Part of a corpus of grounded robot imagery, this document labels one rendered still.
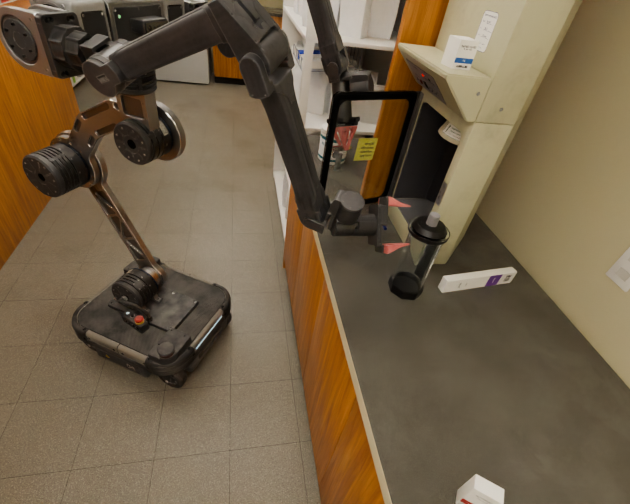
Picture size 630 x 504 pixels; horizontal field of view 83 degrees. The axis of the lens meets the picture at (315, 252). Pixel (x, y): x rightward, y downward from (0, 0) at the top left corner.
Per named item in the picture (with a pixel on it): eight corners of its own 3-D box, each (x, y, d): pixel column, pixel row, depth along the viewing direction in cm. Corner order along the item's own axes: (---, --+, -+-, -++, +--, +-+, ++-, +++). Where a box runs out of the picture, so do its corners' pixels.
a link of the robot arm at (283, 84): (261, 28, 63) (230, 58, 57) (289, 25, 60) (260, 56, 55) (315, 204, 95) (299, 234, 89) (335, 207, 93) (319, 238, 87)
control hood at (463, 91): (423, 82, 110) (434, 46, 104) (475, 122, 86) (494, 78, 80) (388, 79, 108) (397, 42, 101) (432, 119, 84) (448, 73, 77)
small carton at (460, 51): (458, 64, 87) (468, 36, 83) (469, 70, 83) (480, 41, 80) (440, 63, 86) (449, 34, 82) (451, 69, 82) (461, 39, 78)
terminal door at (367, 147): (386, 200, 136) (419, 90, 110) (315, 213, 123) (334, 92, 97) (384, 199, 136) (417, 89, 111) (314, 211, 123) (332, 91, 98)
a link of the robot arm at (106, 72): (259, -38, 54) (226, -14, 49) (297, 52, 63) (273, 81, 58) (107, 43, 79) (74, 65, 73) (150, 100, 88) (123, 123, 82)
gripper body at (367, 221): (385, 204, 87) (356, 203, 85) (384, 246, 88) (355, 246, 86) (375, 205, 93) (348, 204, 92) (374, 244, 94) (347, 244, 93)
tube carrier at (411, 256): (418, 274, 111) (443, 218, 97) (427, 300, 103) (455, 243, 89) (385, 271, 110) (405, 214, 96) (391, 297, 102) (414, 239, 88)
